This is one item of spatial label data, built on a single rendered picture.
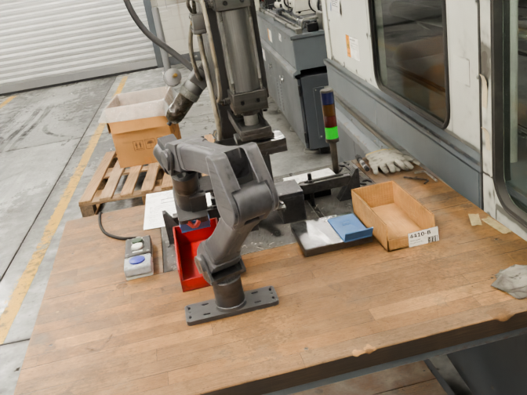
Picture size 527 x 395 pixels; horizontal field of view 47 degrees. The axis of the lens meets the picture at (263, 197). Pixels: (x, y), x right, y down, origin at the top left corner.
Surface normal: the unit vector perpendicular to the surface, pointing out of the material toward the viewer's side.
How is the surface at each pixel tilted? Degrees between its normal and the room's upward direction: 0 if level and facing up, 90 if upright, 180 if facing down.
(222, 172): 59
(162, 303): 0
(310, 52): 90
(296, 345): 0
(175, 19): 90
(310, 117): 90
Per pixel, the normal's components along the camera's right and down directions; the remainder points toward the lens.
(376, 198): 0.18, 0.35
